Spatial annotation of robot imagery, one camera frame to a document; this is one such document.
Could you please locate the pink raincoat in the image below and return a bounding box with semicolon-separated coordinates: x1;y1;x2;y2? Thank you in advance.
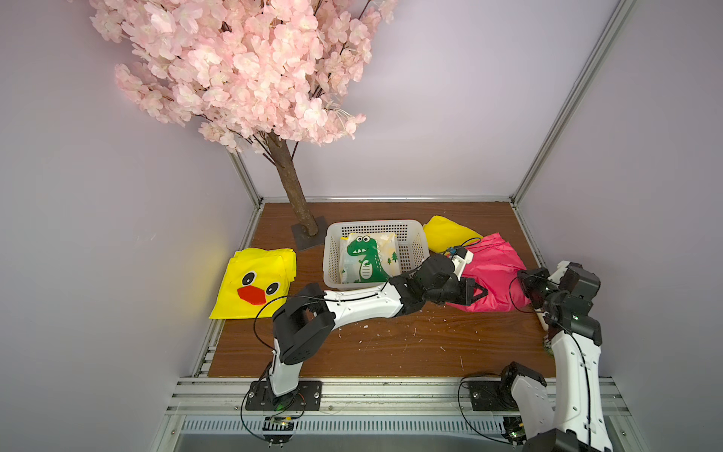
453;234;530;313

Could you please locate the plain yellow raincoat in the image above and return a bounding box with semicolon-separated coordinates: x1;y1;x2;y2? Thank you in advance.
423;216;483;253

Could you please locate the dinosaur print raincoat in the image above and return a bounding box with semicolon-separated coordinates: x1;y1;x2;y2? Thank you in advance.
339;233;402;284

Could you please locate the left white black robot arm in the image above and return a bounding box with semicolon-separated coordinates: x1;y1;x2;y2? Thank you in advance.
265;250;488;401

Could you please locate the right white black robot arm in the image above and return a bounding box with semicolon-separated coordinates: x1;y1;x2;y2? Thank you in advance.
501;261;613;451

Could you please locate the yellow duck face raincoat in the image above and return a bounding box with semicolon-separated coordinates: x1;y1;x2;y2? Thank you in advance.
209;248;297;320

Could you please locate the dark square tree base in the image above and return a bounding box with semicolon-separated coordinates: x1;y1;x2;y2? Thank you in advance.
291;217;329;252

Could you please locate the right small circuit board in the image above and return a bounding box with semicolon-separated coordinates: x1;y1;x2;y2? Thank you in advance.
503;416;526;446

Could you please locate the small circuit board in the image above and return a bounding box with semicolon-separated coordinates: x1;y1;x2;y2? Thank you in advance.
262;415;297;446
503;416;526;446

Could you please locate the left small circuit board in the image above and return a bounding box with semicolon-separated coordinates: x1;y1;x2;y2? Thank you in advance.
262;415;297;446

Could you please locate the pink cherry blossom tree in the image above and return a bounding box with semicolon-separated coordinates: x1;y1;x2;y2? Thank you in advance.
92;0;397;235

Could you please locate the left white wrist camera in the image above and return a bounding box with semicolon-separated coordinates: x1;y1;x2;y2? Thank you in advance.
446;246;474;279

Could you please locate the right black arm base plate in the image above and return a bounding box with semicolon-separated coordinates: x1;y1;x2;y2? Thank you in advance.
463;380;517;412

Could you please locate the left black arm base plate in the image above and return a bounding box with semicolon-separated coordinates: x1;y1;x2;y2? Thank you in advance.
245;379;324;412

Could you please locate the aluminium front rail frame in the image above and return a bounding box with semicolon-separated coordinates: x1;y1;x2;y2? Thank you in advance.
148;375;651;452

